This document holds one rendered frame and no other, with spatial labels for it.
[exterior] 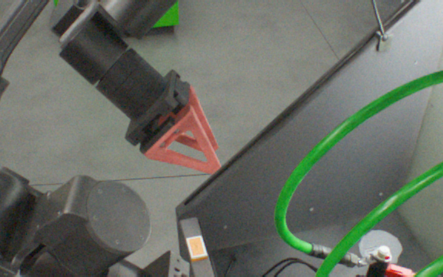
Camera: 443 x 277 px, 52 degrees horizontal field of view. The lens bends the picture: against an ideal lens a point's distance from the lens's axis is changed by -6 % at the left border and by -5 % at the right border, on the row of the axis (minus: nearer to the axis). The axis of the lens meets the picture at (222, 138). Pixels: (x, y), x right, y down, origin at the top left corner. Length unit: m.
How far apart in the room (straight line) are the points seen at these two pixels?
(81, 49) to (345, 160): 0.69
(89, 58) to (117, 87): 0.04
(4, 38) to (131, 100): 0.46
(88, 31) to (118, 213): 0.20
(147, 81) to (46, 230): 0.20
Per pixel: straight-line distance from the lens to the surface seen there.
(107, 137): 2.85
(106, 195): 0.36
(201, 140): 0.49
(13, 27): 0.91
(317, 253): 0.66
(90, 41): 0.48
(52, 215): 0.36
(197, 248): 0.93
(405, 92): 0.54
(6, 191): 0.40
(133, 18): 0.48
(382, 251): 0.74
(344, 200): 1.13
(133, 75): 0.49
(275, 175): 0.98
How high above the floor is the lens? 1.67
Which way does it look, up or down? 37 degrees down
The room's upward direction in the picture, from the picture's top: straight up
